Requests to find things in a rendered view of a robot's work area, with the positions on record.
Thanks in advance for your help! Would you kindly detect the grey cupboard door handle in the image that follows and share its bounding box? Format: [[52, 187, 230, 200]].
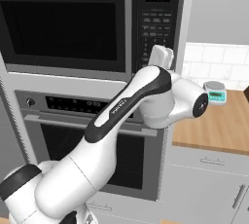
[[231, 184, 247, 210]]

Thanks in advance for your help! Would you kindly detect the grey microwave door handle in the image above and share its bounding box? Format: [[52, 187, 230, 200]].
[[124, 0, 134, 74]]

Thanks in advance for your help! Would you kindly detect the grey kitchen scale, teal display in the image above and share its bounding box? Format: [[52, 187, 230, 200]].
[[202, 80, 229, 107]]

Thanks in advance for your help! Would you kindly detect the round oven knob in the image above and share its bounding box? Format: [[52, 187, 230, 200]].
[[25, 97, 36, 108]]

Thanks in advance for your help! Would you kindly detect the grey cupboard door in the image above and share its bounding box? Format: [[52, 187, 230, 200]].
[[160, 165, 249, 224]]

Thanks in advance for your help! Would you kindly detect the steel built-in oven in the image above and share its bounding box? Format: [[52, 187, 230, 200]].
[[14, 89, 168, 203]]

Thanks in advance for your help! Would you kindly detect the dark brown object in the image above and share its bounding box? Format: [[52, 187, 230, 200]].
[[242, 85, 249, 101]]

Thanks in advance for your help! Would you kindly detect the oven door with dark window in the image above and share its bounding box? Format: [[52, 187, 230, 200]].
[[23, 120, 163, 202]]

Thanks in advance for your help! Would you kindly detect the black microwave door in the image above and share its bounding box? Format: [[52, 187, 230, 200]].
[[0, 0, 134, 82]]

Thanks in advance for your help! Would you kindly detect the grey drawer front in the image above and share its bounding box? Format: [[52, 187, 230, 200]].
[[85, 191, 163, 224], [168, 145, 249, 177]]

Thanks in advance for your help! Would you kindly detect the black microwave oven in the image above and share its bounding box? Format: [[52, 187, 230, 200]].
[[0, 0, 185, 83]]

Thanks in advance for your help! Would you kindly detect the grey drawer handle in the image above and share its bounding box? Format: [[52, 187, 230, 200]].
[[199, 157, 226, 167], [86, 202, 113, 212]]

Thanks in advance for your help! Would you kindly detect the steel oven door handle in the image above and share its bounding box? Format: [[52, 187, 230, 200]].
[[23, 113, 159, 138]]

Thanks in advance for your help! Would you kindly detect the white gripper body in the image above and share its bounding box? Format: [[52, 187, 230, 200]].
[[148, 45, 175, 71]]

